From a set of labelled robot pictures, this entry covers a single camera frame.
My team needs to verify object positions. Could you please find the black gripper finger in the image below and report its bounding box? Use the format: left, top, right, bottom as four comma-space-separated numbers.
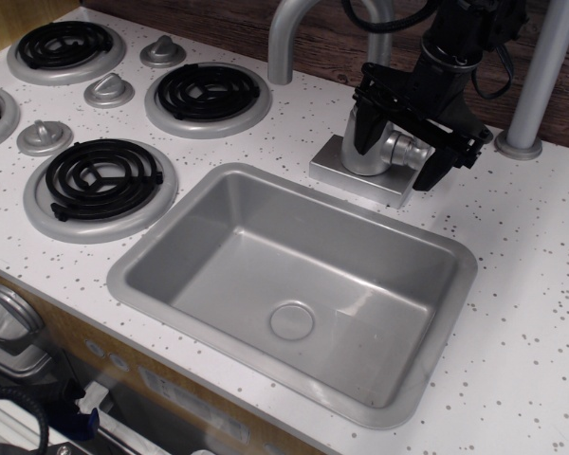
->
354, 98, 388, 155
414, 148, 458, 191

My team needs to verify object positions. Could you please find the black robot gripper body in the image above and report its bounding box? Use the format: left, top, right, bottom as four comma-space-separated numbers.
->
355, 39, 492, 168

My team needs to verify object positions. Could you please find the silver faucet lever handle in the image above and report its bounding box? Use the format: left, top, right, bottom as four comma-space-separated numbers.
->
381, 131, 434, 171

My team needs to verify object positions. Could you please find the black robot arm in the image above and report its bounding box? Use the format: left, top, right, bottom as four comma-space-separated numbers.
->
340, 1, 528, 191

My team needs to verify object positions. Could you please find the grey vertical support pole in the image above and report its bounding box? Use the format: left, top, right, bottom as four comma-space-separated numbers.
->
495, 0, 569, 161

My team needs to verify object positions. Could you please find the silver toy faucet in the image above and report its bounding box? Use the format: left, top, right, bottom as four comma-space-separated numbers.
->
267, 0, 431, 209

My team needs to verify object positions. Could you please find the back right stove burner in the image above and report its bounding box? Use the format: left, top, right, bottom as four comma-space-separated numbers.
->
144, 63, 271, 139

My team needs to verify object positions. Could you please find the grey toy sink basin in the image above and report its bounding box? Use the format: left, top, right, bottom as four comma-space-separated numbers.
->
107, 163, 478, 429

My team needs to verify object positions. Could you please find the grey stove knob top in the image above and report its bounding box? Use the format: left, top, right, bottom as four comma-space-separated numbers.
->
139, 35, 186, 68

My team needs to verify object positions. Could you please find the grey stove knob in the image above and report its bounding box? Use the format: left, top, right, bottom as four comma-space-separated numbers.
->
16, 120, 73, 156
83, 73, 135, 109
139, 35, 186, 68

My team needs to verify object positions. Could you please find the grey stove knob middle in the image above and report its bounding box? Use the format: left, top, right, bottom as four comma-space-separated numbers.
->
83, 73, 135, 109

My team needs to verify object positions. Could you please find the front right stove burner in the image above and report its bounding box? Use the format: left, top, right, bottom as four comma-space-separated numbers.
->
24, 139, 178, 244

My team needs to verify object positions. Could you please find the back left stove burner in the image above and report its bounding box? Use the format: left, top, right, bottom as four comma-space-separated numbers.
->
7, 21, 126, 86

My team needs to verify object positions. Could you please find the grey stove knob lower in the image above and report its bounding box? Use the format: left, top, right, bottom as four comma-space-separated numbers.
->
16, 120, 73, 156

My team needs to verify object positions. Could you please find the grey round oven dial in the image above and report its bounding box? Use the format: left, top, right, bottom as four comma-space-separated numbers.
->
0, 284, 44, 355

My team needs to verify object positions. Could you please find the thin black wire loop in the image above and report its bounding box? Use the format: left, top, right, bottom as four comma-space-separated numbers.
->
468, 40, 516, 101

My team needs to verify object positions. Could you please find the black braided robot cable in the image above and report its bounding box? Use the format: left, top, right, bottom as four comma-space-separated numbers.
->
340, 0, 440, 35

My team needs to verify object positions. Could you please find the black cable lower left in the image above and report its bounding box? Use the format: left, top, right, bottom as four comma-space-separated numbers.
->
0, 384, 53, 455

